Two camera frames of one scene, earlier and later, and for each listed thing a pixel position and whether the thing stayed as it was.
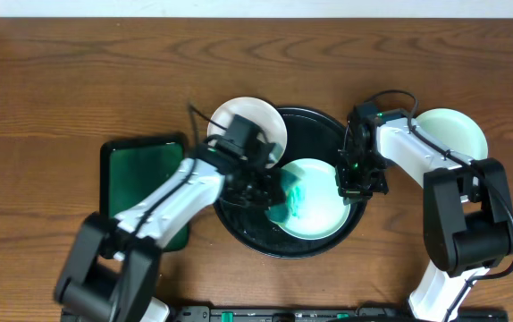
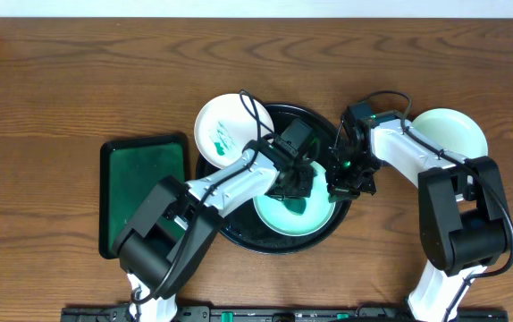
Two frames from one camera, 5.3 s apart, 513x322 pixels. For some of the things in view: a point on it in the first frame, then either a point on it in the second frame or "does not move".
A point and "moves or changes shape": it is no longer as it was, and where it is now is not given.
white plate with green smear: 257,111 moves or changes shape
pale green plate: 317,211 moves or changes shape
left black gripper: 264,192 -> 293,188
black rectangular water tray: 129,165 does not move
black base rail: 363,313 does not move
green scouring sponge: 286,211 moves or changes shape
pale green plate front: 457,130 does not move
